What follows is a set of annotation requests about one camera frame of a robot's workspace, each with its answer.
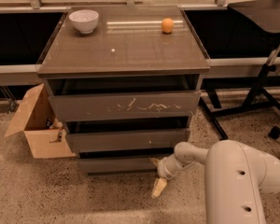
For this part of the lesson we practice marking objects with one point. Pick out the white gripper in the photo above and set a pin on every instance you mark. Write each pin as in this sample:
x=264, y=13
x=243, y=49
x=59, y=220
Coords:
x=163, y=170

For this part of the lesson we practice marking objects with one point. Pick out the grey bottom drawer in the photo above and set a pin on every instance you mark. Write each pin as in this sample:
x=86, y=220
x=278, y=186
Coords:
x=121, y=161

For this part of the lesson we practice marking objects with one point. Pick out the grey drawer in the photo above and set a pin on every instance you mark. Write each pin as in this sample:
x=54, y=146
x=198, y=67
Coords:
x=127, y=134
x=121, y=161
x=107, y=98

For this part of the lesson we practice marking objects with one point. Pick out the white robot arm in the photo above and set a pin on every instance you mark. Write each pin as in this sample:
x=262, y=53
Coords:
x=235, y=175

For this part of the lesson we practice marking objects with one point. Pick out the grey middle drawer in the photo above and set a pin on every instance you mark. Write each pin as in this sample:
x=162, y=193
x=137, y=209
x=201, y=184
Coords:
x=127, y=134

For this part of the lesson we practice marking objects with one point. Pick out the grey drawer cabinet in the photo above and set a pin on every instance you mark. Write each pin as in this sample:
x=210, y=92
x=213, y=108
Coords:
x=128, y=42

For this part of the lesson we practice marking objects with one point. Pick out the grey top drawer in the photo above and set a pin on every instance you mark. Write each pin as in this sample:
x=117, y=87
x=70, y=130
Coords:
x=107, y=98

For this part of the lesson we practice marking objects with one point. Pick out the open cardboard box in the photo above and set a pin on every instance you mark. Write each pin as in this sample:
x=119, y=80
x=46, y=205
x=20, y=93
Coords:
x=35, y=118

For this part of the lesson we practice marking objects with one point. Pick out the black office chair base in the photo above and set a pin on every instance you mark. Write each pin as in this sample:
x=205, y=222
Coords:
x=274, y=132

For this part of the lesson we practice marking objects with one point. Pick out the orange fruit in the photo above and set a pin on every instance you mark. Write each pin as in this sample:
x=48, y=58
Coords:
x=167, y=25

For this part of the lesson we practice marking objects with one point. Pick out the white ceramic bowl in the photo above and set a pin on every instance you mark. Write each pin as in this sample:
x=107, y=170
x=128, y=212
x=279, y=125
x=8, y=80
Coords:
x=84, y=20

